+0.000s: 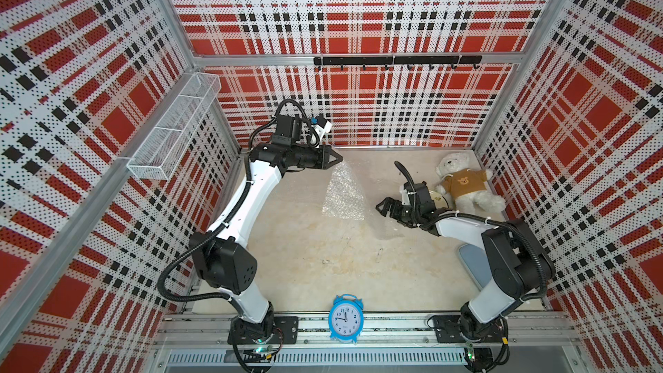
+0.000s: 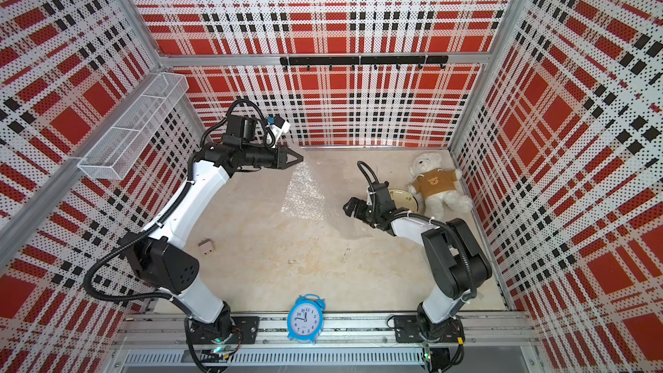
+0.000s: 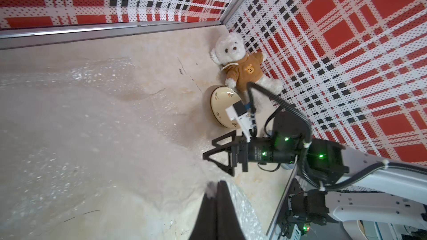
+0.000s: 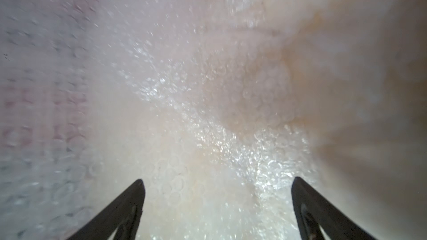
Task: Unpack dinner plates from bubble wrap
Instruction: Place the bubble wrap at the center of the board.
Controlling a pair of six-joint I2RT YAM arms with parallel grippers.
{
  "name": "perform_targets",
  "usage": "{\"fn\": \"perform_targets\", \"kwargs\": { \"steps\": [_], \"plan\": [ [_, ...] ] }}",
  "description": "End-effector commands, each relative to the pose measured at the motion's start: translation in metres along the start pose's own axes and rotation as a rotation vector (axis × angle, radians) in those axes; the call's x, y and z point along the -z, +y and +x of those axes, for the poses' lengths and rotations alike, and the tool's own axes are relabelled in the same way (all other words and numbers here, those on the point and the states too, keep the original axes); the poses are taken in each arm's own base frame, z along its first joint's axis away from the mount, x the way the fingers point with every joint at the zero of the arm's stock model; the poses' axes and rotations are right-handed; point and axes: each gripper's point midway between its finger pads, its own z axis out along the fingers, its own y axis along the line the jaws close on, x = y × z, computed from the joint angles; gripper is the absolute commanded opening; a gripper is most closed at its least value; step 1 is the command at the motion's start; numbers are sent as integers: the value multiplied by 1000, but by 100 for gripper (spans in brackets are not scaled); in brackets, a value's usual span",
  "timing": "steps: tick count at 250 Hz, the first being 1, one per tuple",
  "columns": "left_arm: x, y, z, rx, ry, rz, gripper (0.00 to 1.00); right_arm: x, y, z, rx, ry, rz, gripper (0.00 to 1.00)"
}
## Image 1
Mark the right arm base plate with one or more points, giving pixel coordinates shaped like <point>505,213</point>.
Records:
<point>457,329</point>

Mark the grey blue oval dish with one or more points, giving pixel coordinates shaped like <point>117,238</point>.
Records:
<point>476,264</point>

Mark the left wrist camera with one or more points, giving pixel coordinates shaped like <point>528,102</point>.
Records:
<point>293,129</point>

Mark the white teddy bear brown shirt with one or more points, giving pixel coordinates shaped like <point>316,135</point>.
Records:
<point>467,187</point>

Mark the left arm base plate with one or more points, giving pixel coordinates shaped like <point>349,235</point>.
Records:
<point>282,329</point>

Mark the black hook rail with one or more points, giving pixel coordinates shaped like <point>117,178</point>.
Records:
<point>388,61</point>

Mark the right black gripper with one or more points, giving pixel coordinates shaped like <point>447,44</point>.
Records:
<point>396,205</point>

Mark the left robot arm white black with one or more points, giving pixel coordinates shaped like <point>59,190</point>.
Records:
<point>220,255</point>

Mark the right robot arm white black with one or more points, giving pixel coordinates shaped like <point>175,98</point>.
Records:
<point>519,266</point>

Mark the blue alarm clock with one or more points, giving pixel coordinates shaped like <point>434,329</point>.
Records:
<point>346,319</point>

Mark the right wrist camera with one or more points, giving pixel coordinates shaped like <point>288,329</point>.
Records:
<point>406,192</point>

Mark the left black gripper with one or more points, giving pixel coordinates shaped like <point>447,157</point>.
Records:
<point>322,162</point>

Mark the white wire mesh basket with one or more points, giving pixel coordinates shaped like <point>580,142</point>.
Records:
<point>163,149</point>

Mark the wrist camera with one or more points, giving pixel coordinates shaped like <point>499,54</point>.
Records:
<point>293,129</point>
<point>406,192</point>

